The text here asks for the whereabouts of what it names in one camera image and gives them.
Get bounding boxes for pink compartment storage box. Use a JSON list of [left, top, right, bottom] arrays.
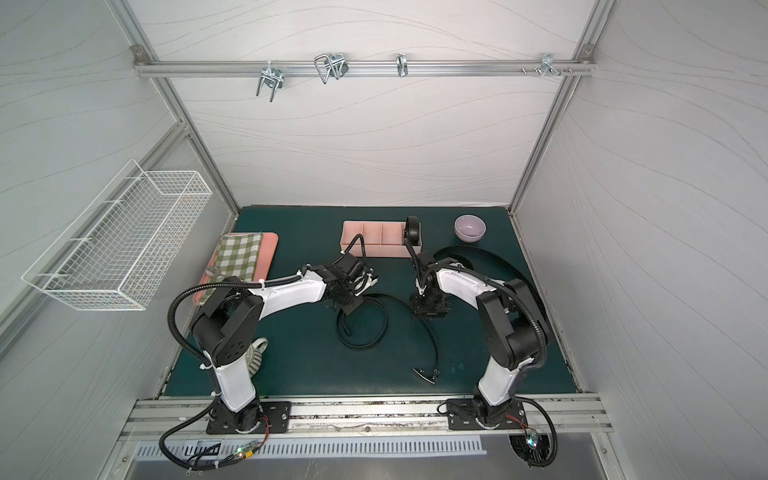
[[340, 220, 423, 258]]

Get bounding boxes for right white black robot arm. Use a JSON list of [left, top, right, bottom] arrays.
[[411, 253, 549, 429]]

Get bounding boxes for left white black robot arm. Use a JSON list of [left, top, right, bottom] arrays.
[[166, 253, 378, 433]]

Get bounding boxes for dark green table mat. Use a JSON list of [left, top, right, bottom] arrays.
[[164, 205, 578, 397]]

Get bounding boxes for purple small bowl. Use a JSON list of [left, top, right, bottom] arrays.
[[454, 214, 487, 243]]

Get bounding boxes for pink plastic tray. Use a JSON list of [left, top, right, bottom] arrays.
[[192, 232, 280, 307]]

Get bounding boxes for green checkered cloth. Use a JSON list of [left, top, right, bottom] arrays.
[[201, 232, 264, 284]]

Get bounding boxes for grey ribbed ceramic mug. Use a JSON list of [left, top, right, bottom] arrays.
[[245, 337, 269, 377]]

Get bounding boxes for metal hook clamp centre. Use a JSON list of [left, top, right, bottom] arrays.
[[313, 53, 349, 84]]

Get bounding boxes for metal hook clamp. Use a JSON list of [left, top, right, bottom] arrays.
[[520, 54, 573, 78], [256, 65, 284, 102], [313, 53, 349, 84]]

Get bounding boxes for metal hook clamp left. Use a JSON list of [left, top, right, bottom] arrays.
[[256, 65, 284, 102]]

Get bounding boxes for metal hook clamp right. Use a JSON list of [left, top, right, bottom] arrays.
[[520, 54, 573, 78]]

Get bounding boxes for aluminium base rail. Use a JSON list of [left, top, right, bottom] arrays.
[[118, 393, 614, 441]]

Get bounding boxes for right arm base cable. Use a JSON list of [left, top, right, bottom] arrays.
[[508, 395, 563, 469]]

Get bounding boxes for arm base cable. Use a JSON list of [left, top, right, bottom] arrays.
[[157, 395, 272, 472], [508, 395, 563, 469]]

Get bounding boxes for metal ring clamp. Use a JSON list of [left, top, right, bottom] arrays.
[[395, 53, 408, 78]]

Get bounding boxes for left arm base cable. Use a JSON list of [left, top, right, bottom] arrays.
[[157, 395, 272, 472]]

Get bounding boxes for white wire basket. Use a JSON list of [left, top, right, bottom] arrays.
[[21, 160, 212, 312]]

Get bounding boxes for aluminium crossbar rail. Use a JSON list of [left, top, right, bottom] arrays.
[[134, 57, 597, 79]]

